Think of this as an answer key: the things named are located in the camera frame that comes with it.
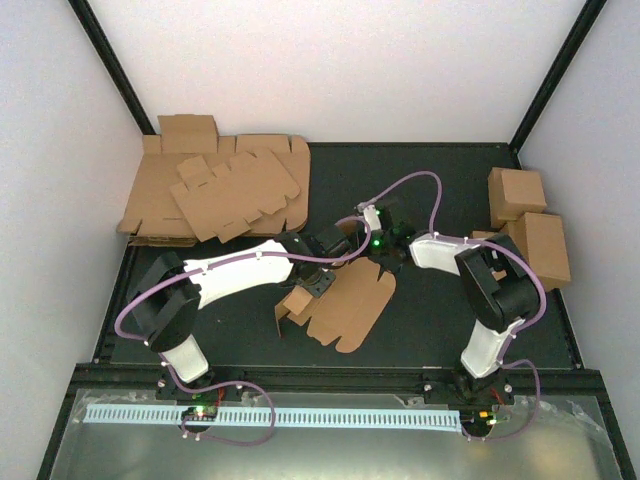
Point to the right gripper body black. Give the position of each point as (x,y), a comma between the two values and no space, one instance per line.
(382,247)

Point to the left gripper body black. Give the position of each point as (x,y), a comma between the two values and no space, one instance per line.
(315,286)

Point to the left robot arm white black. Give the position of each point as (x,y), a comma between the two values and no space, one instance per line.
(167,301)

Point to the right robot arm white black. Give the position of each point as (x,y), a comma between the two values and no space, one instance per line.
(502,290)

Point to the folded cardboard box small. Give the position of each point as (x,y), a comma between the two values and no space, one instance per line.
(487,237)

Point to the stack of flat cardboard blanks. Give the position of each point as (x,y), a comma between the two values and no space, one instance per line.
(152,217)

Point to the left controller board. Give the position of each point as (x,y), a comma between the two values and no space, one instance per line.
(200,413)

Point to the controller board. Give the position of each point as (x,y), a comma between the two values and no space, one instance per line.
(484,417)
(200,413)

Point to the right controller board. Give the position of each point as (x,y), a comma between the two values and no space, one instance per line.
(484,417)

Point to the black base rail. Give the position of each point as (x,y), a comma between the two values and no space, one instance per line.
(436,386)

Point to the white slotted cable duct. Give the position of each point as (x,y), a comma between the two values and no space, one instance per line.
(280,417)

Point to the right black frame post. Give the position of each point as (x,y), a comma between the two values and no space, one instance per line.
(579,31)

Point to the black frame post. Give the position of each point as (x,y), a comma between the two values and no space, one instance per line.
(109,59)
(579,31)

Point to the left black frame post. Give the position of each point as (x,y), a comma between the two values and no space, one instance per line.
(109,59)

